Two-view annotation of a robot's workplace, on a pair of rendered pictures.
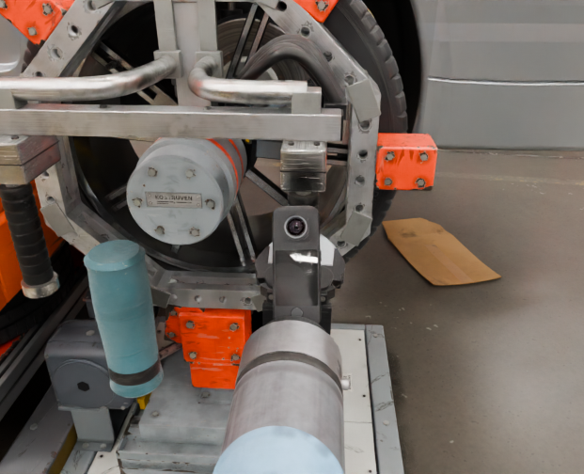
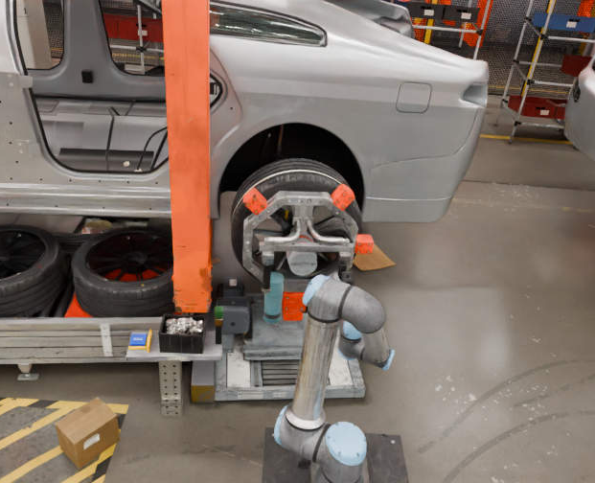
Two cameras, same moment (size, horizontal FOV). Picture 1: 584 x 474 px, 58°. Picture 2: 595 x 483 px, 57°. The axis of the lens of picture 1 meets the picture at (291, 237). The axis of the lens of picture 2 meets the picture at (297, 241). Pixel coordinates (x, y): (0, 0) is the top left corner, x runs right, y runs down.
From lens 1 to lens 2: 191 cm
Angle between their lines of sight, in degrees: 12
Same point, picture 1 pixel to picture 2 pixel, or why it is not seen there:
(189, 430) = (273, 339)
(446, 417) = not seen: hidden behind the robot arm
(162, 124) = (308, 248)
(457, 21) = (377, 178)
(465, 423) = not seen: hidden behind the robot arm
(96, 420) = (227, 339)
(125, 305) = (279, 292)
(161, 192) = (300, 262)
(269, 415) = not seen: hidden behind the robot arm
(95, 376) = (239, 319)
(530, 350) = (408, 302)
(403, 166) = (363, 247)
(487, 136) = (388, 218)
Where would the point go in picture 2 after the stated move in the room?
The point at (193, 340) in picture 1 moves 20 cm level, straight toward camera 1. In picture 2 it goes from (287, 303) to (303, 328)
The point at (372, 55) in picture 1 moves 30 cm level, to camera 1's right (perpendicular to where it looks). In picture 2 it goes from (354, 212) to (412, 212)
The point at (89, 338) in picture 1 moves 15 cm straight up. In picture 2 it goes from (234, 304) to (235, 282)
